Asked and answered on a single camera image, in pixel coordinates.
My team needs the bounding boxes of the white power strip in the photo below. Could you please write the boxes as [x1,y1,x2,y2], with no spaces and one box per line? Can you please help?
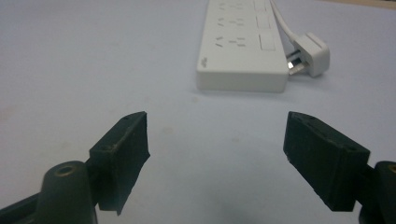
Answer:
[195,0,290,93]

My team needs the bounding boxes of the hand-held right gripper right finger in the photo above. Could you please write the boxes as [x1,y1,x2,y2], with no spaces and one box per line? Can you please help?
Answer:
[282,110,372,213]

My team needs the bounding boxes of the white power plug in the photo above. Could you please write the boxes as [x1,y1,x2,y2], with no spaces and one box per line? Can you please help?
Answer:
[285,32,331,78]

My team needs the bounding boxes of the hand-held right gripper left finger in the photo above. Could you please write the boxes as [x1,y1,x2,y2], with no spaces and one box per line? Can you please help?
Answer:
[89,110,151,217]

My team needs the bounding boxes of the white power cable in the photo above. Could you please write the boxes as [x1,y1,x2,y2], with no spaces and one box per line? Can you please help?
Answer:
[269,0,301,43]

